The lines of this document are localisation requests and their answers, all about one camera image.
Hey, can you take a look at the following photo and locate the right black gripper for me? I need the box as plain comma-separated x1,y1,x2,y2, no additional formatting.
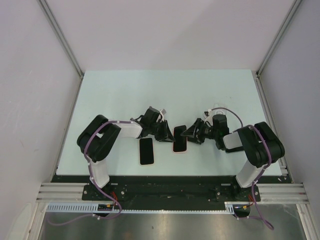
180,117,218,145

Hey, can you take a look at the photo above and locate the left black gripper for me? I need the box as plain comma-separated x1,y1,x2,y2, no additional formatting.
149,119,176,143

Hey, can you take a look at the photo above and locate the black phone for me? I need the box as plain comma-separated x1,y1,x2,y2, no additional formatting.
172,125,188,153

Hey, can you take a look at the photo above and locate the pink phone case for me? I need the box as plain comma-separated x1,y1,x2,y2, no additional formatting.
171,124,189,155

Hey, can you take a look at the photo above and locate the blue phone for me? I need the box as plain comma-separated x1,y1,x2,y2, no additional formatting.
139,137,154,165

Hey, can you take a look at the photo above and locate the clear phone case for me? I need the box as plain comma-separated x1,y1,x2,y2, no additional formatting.
213,102,228,115

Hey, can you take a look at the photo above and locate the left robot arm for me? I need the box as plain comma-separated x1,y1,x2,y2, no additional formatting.
76,106,176,200

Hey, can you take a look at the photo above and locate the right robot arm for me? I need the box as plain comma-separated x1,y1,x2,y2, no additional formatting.
181,114,285,201

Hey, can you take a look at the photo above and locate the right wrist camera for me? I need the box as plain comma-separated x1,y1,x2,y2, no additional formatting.
203,109,214,126

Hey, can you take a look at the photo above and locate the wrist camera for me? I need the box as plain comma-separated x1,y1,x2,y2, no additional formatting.
149,106,167,122
203,109,214,126

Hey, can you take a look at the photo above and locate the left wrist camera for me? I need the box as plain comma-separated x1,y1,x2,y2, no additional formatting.
149,106,167,122

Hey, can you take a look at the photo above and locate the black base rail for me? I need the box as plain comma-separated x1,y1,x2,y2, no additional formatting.
49,174,276,211

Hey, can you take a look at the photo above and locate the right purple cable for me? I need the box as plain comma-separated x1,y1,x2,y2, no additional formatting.
209,107,275,231

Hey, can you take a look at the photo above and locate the white cable duct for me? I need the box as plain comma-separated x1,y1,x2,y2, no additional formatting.
46,202,250,215

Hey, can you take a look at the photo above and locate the right aluminium frame post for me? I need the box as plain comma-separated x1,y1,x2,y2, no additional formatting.
255,0,304,78

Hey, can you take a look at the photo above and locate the aluminium frame post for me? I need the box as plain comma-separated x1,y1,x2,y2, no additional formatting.
255,0,304,78
36,0,85,78

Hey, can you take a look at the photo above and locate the left aluminium frame post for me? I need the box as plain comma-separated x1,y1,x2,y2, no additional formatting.
36,0,85,78

